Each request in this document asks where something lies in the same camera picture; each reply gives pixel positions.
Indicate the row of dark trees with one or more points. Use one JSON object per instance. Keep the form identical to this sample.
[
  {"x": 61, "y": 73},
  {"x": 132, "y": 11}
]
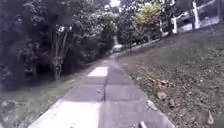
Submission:
[{"x": 40, "y": 33}]

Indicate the grey concrete slab path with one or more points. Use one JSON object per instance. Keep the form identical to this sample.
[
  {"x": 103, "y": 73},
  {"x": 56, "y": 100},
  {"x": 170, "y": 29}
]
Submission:
[{"x": 110, "y": 106}]

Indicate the white fence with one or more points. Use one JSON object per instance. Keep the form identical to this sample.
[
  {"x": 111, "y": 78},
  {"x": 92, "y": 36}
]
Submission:
[{"x": 195, "y": 15}]

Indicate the robot's own part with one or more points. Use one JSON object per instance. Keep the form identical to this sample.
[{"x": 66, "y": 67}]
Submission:
[{"x": 142, "y": 125}]

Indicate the grass slope with fallen leaves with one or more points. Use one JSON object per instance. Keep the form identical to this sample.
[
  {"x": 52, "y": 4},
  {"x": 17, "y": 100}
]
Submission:
[{"x": 186, "y": 66}]

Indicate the low pale kerb wall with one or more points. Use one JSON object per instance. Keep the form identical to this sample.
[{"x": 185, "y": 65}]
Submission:
[{"x": 140, "y": 47}]

